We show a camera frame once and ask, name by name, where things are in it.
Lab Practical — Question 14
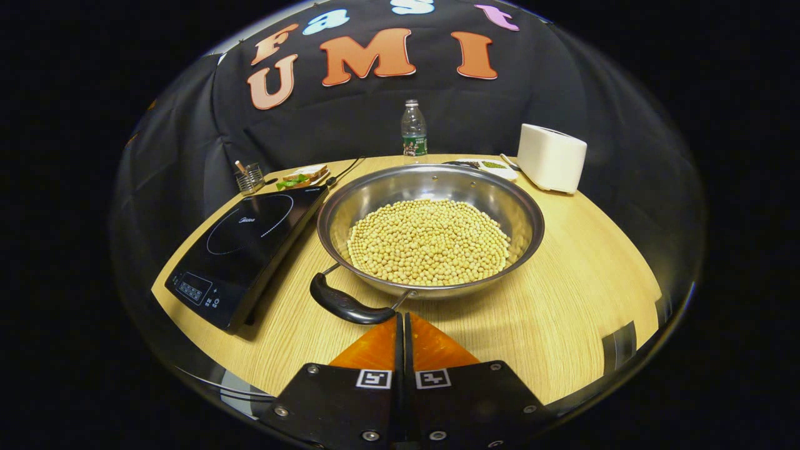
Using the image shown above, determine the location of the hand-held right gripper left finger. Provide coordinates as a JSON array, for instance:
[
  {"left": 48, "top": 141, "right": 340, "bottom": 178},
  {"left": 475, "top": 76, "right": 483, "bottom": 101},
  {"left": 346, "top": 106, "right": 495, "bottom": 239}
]
[{"left": 259, "top": 312, "right": 405, "bottom": 448}]

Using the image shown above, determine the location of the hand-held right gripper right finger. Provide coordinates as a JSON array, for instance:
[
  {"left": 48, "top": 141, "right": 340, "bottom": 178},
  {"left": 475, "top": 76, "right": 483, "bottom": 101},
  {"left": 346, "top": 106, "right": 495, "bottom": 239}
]
[{"left": 403, "top": 312, "right": 552, "bottom": 448}]

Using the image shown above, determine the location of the black induction cooktop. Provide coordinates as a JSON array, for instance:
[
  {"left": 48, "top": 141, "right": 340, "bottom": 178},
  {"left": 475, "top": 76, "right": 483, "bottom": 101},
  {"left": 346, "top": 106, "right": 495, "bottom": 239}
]
[{"left": 164, "top": 185, "right": 330, "bottom": 332}]

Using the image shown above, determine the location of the stainless steel pot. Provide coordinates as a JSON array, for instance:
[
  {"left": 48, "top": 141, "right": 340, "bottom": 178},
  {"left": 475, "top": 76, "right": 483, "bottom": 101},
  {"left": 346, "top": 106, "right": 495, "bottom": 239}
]
[{"left": 309, "top": 164, "right": 546, "bottom": 326}]

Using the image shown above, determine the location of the pile of soybeans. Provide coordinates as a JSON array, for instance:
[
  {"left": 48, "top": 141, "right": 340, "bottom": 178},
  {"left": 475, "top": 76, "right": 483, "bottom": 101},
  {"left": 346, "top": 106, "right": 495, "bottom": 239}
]
[{"left": 347, "top": 199, "right": 512, "bottom": 287}]

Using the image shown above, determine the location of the sandwich with lettuce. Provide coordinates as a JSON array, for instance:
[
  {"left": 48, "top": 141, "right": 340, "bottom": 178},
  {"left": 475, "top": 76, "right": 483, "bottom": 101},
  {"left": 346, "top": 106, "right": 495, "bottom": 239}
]
[{"left": 276, "top": 164, "right": 329, "bottom": 190}]

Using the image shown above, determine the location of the white divided bean dish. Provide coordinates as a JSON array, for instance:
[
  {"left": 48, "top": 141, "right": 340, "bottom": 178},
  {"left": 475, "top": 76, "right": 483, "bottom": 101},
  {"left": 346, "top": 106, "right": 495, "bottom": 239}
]
[{"left": 444, "top": 159, "right": 519, "bottom": 182}]

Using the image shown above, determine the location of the white toaster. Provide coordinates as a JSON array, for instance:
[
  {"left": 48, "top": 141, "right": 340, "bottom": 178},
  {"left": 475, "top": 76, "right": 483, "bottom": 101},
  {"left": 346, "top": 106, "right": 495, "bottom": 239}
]
[{"left": 517, "top": 123, "right": 588, "bottom": 194}]

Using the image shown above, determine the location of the clear plastic water bottle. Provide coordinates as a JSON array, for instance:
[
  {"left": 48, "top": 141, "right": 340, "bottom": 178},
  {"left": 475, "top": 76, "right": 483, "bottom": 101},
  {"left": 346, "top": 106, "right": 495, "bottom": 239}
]
[{"left": 401, "top": 99, "right": 429, "bottom": 157}]

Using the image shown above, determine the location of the black backdrop cloth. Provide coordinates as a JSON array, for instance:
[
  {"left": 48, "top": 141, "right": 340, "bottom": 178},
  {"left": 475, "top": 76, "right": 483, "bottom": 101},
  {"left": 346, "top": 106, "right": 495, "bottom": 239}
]
[{"left": 109, "top": 0, "right": 707, "bottom": 301}]

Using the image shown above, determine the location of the black power cable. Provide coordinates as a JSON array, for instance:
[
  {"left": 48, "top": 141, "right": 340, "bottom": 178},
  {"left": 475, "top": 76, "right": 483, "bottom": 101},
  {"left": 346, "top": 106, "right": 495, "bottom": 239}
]
[{"left": 325, "top": 156, "right": 366, "bottom": 188}]

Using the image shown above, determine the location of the metal wire holder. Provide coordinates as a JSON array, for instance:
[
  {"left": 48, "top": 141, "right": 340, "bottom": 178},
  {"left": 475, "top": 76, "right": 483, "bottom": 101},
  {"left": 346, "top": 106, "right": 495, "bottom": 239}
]
[{"left": 235, "top": 162, "right": 266, "bottom": 194}]

